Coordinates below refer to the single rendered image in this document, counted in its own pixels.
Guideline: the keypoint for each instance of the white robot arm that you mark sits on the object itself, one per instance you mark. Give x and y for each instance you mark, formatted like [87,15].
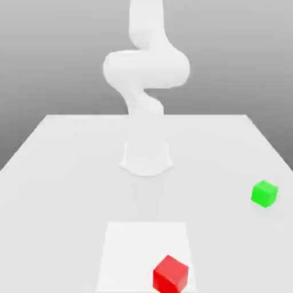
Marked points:
[146,68]

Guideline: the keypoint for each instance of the small green cube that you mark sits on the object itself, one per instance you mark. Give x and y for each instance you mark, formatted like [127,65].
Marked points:
[264,194]

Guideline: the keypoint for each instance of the small red cube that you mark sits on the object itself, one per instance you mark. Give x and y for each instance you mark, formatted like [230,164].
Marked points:
[170,274]

